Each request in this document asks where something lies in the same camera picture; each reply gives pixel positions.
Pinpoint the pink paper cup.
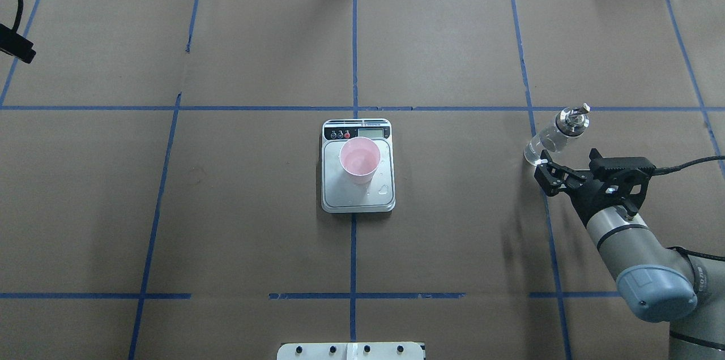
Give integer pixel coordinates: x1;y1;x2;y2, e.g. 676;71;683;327
339;136;382;184

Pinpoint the silver digital kitchen scale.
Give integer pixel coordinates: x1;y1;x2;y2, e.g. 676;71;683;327
321;118;396;213

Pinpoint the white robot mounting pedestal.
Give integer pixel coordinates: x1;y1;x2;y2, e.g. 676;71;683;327
276;341;427;359

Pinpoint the clear glass sauce bottle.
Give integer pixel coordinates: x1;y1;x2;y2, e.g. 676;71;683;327
523;102;591;166

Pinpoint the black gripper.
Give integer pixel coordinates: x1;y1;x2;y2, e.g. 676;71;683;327
534;149;618;224

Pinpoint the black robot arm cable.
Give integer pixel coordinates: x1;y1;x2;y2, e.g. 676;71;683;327
651;155;725;175

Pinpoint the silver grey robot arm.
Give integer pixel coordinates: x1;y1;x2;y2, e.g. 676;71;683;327
534;148;724;359

